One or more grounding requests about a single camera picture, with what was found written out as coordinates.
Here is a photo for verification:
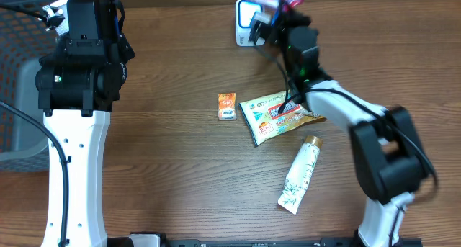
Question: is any white floral tube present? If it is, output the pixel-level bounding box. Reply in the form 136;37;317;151
277;135;323;215

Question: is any gold wet wipes pack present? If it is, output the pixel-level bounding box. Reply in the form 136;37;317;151
239;91;326;147

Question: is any grey plastic mesh basket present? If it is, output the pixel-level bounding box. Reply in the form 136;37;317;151
1;0;56;172

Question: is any white barcode scanner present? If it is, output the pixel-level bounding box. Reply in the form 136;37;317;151
235;0;264;47

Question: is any small orange box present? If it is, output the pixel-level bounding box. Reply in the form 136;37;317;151
218;93;237;120

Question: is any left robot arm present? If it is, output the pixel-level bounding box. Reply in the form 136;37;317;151
35;0;135;246

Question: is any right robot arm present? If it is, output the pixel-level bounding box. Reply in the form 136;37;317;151
249;5;439;246

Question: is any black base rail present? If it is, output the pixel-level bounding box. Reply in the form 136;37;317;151
106;232;424;247

